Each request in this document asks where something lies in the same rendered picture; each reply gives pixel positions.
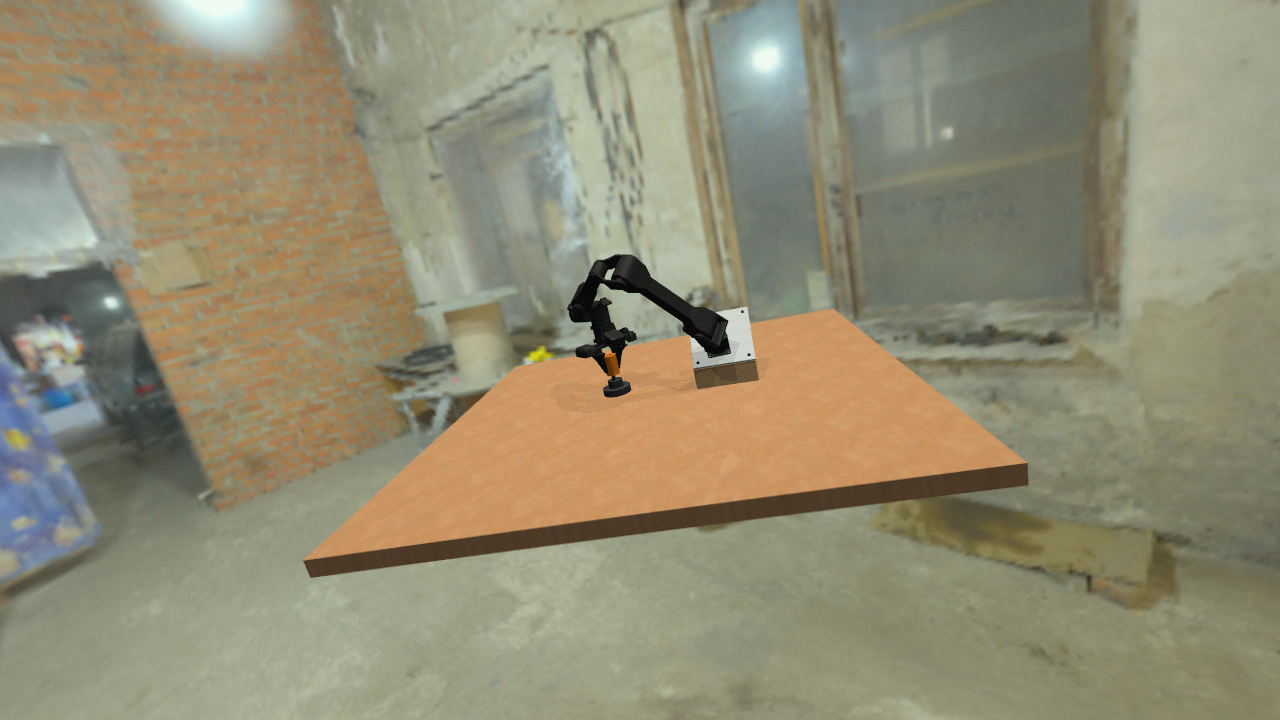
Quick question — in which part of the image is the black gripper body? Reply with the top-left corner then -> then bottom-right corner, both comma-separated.
575,320 -> 637,357

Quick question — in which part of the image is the dark grey round pedestal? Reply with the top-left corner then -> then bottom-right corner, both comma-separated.
603,375 -> 631,398

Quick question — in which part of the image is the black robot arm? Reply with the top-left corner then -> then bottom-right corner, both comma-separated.
567,254 -> 731,357

